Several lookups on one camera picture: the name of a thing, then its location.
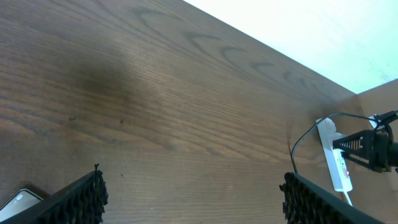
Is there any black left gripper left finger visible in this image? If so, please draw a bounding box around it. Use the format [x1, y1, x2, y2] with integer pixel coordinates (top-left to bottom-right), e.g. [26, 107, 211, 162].
[2, 164, 109, 224]

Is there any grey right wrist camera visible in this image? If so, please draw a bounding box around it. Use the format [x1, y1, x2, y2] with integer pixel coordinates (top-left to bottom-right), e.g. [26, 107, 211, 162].
[369, 116, 385, 130]

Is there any black charging cable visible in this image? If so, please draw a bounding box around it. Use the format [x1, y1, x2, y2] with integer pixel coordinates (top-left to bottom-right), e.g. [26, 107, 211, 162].
[288, 112, 379, 175]

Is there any white power strip cord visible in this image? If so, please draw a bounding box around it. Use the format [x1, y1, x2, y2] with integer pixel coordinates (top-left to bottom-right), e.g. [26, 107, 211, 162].
[342, 190, 354, 207]

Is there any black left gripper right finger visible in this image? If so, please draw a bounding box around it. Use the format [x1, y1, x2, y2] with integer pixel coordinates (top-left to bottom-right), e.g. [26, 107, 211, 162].
[279, 172, 382, 224]

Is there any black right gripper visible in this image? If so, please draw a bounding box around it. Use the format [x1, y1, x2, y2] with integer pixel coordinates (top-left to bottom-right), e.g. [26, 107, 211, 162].
[333, 111, 397, 173]

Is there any white power strip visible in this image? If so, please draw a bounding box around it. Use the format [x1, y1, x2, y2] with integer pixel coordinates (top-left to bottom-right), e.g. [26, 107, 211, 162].
[317, 118, 353, 192]

